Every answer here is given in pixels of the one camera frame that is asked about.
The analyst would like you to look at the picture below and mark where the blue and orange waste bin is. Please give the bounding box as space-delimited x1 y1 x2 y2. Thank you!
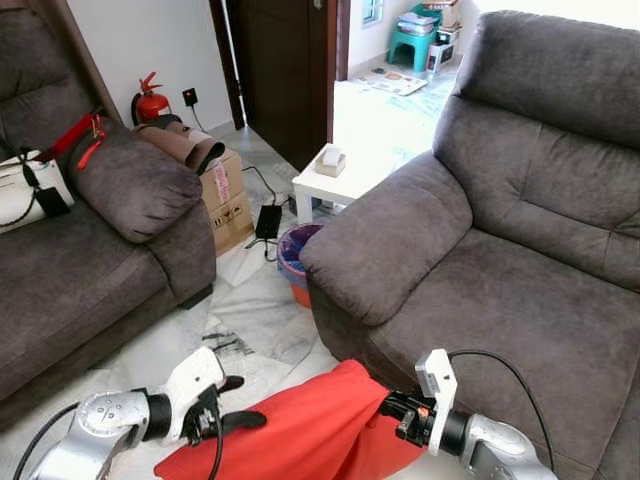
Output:
278 223 326 309

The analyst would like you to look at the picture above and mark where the red fire extinguisher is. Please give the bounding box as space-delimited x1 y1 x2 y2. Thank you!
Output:
132 72 171 127

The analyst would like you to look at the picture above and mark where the black power adapter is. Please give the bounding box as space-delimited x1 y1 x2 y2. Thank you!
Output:
255 205 284 241

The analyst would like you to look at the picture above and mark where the stack of items on stool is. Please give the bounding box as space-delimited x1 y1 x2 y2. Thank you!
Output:
397 5 441 35

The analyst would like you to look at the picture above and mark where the dark brown wooden door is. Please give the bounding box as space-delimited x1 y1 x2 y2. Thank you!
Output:
210 0 351 171

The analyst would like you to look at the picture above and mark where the white bag with black cord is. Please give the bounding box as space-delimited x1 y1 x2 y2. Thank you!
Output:
0 150 74 236

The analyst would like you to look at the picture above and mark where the white side table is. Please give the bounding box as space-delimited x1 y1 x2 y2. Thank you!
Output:
293 150 401 226

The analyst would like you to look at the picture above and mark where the green plastic stool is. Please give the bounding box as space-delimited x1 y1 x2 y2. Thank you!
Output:
388 20 441 73

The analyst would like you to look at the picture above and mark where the brown cardboard box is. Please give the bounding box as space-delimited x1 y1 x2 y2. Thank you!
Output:
200 150 256 256

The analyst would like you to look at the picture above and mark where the red strap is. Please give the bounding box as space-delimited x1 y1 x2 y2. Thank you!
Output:
40 112 107 171

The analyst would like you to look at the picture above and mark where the red pillow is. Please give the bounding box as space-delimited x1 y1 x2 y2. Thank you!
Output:
153 358 426 480

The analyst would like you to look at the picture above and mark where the grey two-seat fabric sofa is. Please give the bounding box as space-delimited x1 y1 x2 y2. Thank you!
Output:
298 10 640 480

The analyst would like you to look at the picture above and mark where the black floor cable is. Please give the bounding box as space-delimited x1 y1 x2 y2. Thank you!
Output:
240 164 296 263

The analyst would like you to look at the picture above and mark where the brown rolled cloth bundle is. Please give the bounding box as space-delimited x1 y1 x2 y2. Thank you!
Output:
135 115 227 177

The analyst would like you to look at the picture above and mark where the patterned floor mat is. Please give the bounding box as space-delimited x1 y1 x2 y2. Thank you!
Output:
350 68 427 97

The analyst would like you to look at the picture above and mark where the small white box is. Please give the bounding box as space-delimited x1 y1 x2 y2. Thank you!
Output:
430 35 459 73

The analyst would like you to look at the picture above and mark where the beige tissue box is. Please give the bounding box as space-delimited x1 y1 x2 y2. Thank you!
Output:
315 145 348 179

